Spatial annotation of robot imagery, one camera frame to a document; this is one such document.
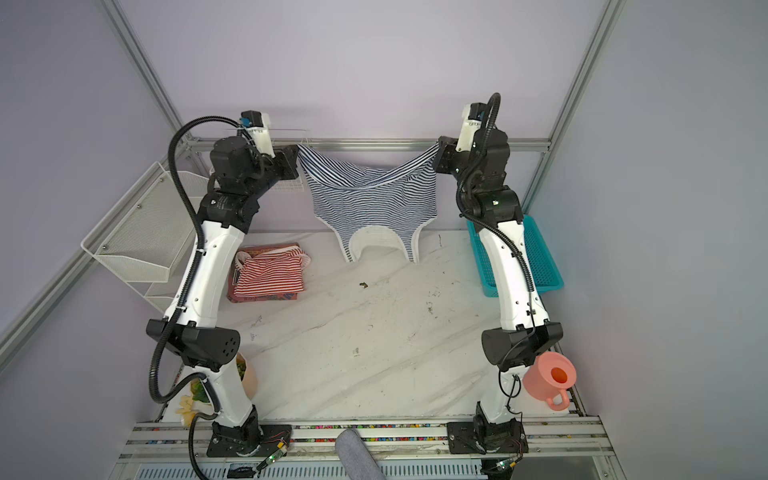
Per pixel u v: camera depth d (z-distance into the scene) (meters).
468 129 0.57
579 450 0.73
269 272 0.98
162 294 0.75
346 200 0.90
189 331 0.45
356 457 0.69
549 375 0.73
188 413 0.76
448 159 0.60
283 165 0.61
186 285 0.47
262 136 0.60
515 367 0.54
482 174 0.50
